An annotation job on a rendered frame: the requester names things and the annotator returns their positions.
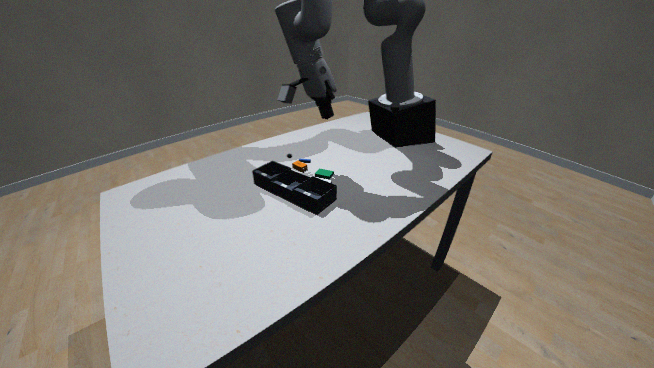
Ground orange box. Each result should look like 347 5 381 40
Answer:
292 161 307 172

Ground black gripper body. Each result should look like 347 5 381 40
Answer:
297 56 336 98

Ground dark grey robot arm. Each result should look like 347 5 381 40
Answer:
275 0 426 107

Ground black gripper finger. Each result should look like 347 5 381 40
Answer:
320 80 335 119
310 97 325 119

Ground black rack of bins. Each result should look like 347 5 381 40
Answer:
252 161 337 215

